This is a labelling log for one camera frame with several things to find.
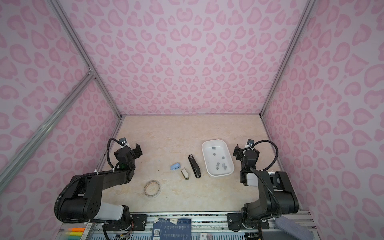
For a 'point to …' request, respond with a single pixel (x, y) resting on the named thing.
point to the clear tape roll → (152, 189)
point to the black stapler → (195, 167)
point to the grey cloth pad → (293, 229)
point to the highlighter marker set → (75, 233)
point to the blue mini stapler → (175, 166)
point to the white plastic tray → (218, 159)
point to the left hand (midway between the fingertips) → (129, 144)
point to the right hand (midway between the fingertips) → (246, 145)
